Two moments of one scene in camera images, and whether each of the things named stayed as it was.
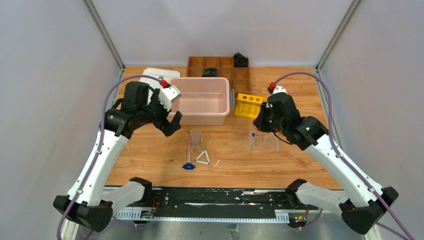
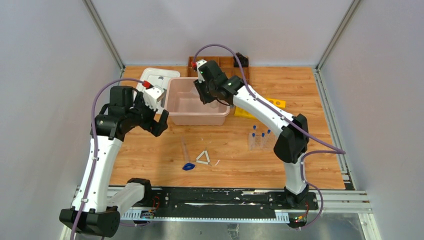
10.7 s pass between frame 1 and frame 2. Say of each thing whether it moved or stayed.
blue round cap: stayed
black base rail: stayed
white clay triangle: stayed
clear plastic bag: moved
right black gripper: moved
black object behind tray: stayed
